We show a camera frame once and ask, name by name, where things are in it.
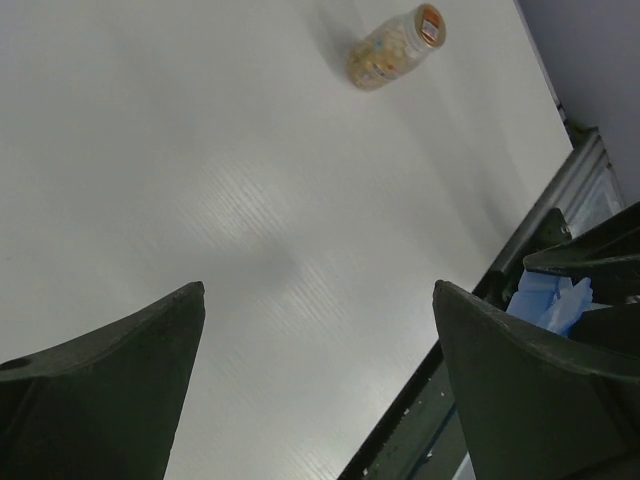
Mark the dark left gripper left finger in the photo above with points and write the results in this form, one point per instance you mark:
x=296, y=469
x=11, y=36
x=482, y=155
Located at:
x=107, y=404

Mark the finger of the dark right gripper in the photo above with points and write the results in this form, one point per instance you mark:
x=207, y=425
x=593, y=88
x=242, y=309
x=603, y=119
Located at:
x=607, y=254
x=614, y=328

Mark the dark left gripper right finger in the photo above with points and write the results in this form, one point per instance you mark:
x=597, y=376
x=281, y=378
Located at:
x=533, y=404

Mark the blue weekly pill organizer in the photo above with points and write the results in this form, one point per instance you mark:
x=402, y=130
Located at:
x=550, y=302

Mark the amber pill bottle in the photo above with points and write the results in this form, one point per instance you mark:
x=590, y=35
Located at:
x=392, y=50

